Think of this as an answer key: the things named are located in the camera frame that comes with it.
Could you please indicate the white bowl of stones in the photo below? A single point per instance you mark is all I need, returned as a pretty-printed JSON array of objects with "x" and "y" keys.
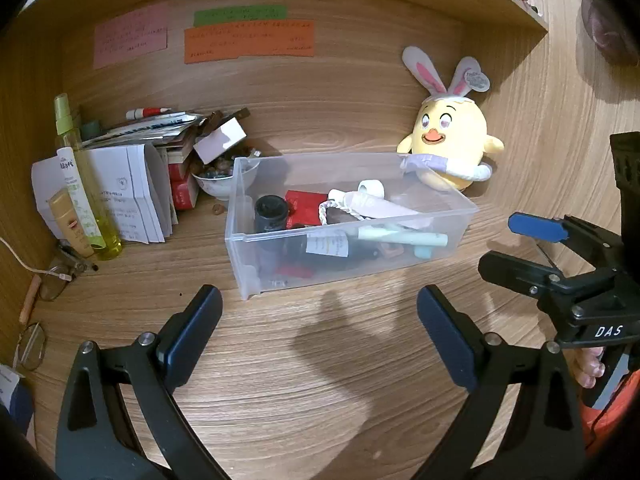
[{"x": 217, "y": 185}]

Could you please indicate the red white marker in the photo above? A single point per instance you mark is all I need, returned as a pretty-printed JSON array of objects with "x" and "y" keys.
[{"x": 145, "y": 112}]

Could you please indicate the red foil pouch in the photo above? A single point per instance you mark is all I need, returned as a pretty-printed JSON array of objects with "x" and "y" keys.
[{"x": 300, "y": 202}]

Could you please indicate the person's right hand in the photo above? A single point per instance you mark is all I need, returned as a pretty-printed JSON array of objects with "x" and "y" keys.
[{"x": 590, "y": 367}]

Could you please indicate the eyeglasses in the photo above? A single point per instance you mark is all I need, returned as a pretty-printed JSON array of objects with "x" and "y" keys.
[
  {"x": 44, "y": 345},
  {"x": 75, "y": 265}
]

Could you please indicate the pale green tube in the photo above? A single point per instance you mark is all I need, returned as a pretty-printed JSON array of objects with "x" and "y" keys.
[{"x": 395, "y": 235}]

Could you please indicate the pink paper note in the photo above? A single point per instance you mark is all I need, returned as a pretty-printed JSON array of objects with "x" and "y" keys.
[{"x": 130, "y": 35}]

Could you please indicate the person's orange clothing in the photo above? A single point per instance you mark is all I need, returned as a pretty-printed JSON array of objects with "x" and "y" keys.
[{"x": 620, "y": 410}]

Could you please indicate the clear plastic storage bin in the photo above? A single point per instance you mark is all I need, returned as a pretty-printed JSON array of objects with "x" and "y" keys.
[{"x": 240, "y": 240}]

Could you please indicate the small teal object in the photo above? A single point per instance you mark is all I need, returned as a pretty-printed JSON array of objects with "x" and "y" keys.
[{"x": 90, "y": 129}]

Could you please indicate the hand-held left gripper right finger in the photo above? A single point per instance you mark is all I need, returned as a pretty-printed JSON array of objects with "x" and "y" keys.
[{"x": 447, "y": 340}]

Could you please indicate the tan sunscreen bottle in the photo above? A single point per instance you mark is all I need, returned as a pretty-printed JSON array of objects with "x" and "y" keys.
[{"x": 70, "y": 220}]

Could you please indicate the yellow chick plush toy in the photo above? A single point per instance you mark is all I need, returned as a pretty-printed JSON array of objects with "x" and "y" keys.
[{"x": 455, "y": 130}]

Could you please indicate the dark glass bottle white label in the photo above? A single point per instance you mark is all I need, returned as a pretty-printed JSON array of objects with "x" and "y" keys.
[{"x": 325, "y": 245}]

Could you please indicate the small white cardboard box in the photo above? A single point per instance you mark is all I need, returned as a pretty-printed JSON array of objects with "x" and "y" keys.
[{"x": 220, "y": 142}]

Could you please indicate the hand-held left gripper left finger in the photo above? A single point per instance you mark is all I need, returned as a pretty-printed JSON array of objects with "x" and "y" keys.
[{"x": 192, "y": 335}]

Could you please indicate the pink lotion bottle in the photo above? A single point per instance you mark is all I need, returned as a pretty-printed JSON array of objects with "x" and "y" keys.
[{"x": 390, "y": 207}]

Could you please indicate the dark maroon round object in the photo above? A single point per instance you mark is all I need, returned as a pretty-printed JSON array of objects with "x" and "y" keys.
[{"x": 610, "y": 30}]

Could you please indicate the wooden stick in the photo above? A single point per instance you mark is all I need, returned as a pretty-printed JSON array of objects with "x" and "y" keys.
[{"x": 30, "y": 300}]

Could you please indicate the green paper note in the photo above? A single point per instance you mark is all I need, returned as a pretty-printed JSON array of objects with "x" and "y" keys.
[{"x": 240, "y": 14}]

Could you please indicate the blue white package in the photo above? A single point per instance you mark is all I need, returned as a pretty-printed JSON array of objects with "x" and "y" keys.
[{"x": 20, "y": 400}]

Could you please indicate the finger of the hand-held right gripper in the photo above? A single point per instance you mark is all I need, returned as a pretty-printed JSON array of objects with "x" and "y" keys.
[
  {"x": 515, "y": 272},
  {"x": 537, "y": 227}
]

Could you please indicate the stack of books and papers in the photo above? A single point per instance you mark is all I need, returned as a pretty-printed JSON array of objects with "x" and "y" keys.
[{"x": 145, "y": 130}]

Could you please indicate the orange paper note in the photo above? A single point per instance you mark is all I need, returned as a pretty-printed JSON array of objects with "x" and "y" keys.
[{"x": 250, "y": 42}]

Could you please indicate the yellow-green spray bottle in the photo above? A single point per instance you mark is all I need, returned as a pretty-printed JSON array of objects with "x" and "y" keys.
[{"x": 102, "y": 220}]

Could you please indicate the folded white papers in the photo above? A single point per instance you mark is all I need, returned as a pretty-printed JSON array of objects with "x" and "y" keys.
[{"x": 130, "y": 190}]

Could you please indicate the dark purple spray bottle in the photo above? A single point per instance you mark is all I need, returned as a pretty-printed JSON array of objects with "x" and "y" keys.
[{"x": 270, "y": 215}]

